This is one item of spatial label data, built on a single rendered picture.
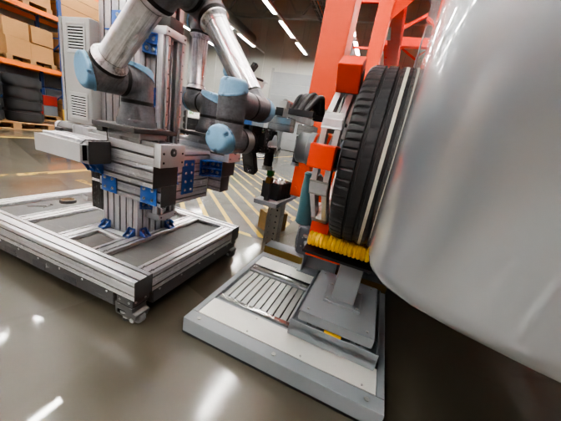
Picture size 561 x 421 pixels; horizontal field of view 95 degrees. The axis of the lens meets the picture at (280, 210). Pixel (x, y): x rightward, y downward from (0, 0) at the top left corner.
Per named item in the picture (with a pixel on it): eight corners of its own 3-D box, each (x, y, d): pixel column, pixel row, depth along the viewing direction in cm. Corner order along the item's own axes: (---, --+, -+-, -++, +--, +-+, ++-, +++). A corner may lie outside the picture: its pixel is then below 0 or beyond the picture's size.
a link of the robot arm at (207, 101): (209, 115, 142) (210, 88, 138) (193, 112, 149) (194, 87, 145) (224, 118, 152) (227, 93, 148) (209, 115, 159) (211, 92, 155)
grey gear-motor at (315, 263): (355, 299, 145) (372, 243, 135) (286, 274, 158) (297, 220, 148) (358, 284, 162) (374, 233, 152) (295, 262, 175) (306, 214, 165)
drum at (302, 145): (340, 174, 101) (349, 138, 97) (290, 164, 107) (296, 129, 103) (345, 172, 114) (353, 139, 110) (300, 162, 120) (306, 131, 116)
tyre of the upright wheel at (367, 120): (440, 168, 54) (457, 32, 87) (331, 147, 62) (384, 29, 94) (378, 280, 108) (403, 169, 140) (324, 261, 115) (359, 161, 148)
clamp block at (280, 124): (289, 133, 92) (291, 117, 91) (266, 129, 95) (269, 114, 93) (294, 134, 97) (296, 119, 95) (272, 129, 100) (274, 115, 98)
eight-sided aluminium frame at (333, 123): (316, 236, 88) (357, 61, 73) (298, 231, 90) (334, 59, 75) (341, 206, 138) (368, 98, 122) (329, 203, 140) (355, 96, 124)
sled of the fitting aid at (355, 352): (372, 373, 99) (379, 353, 96) (286, 334, 110) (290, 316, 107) (376, 303, 144) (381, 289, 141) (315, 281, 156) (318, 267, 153)
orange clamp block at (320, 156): (336, 169, 81) (331, 171, 73) (312, 164, 84) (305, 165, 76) (341, 147, 79) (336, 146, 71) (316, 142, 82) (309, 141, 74)
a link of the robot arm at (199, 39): (194, 112, 148) (203, 1, 132) (179, 109, 156) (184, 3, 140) (211, 115, 158) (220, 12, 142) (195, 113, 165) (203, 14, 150)
